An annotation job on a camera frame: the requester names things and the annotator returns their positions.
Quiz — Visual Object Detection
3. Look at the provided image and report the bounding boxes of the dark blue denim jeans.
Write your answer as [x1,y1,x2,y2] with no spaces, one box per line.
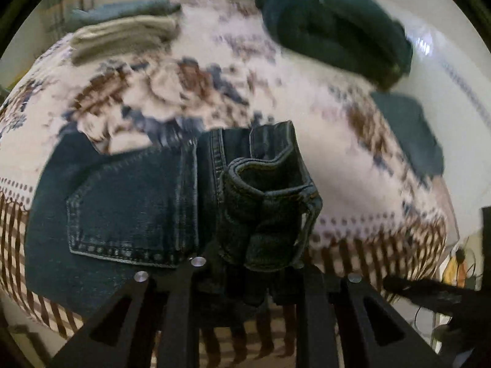
[25,121,322,317]

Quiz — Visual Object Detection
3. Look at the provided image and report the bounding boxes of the floral bed blanket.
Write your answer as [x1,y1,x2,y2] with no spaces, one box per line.
[1,0,448,338]

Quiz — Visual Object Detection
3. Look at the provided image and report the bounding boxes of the teal pillow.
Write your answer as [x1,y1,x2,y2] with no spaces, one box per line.
[370,91,444,179]

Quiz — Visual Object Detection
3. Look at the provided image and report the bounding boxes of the white headboard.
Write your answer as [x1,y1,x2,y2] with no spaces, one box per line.
[381,1,490,237]

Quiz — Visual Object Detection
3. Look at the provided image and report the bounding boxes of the folded beige pants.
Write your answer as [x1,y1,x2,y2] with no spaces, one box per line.
[70,15,180,65]

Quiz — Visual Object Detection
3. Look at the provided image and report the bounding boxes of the dark green plush blanket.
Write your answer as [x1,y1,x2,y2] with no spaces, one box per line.
[255,0,413,90]

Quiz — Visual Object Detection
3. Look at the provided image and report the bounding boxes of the folded grey-blue pants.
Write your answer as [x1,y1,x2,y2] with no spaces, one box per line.
[65,0,180,33]

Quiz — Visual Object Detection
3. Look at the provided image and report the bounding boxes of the teal striped left curtain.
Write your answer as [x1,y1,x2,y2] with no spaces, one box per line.
[41,0,93,44]

